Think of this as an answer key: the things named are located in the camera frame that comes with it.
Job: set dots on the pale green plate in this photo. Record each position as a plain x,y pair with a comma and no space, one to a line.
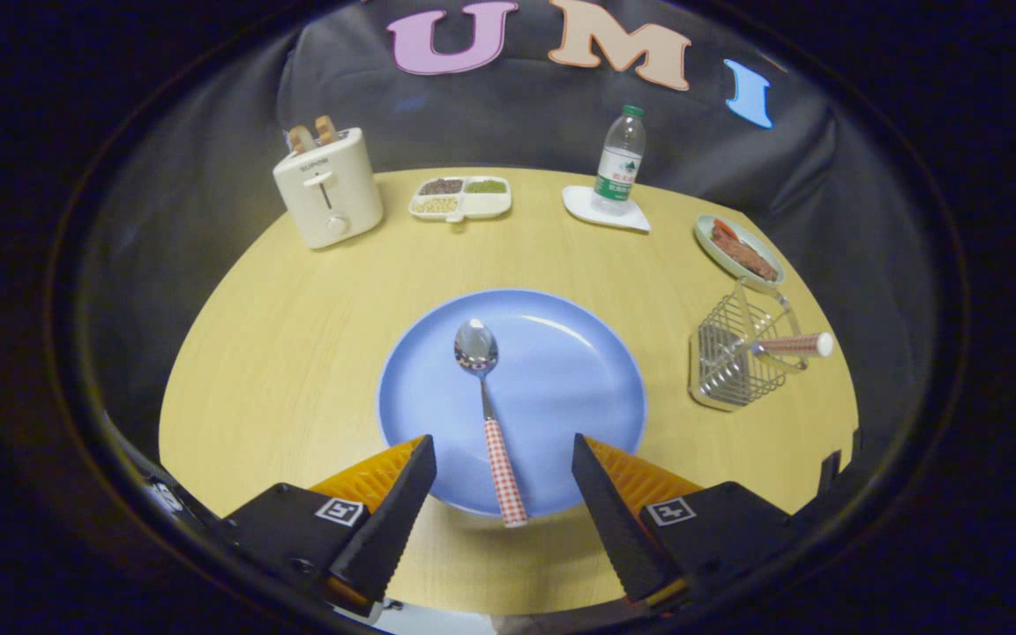
709,247

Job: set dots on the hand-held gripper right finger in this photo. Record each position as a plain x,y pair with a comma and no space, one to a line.
614,520

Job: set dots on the black backdrop cloth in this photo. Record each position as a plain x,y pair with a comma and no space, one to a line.
490,123

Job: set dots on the red meat slices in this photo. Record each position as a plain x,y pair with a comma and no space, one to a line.
742,251

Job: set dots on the toast slice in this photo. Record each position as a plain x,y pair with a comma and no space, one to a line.
326,130
301,139

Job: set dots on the white divided snack dish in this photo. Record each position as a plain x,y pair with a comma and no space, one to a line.
486,205

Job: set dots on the clear water bottle green cap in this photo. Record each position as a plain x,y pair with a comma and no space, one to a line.
618,168

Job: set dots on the white toaster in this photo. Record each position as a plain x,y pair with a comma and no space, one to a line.
336,198

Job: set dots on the blue plate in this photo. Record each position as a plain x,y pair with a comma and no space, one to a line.
570,388

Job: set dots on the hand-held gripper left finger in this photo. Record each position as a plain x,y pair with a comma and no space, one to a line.
389,520

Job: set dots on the white coaster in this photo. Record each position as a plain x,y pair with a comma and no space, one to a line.
580,205

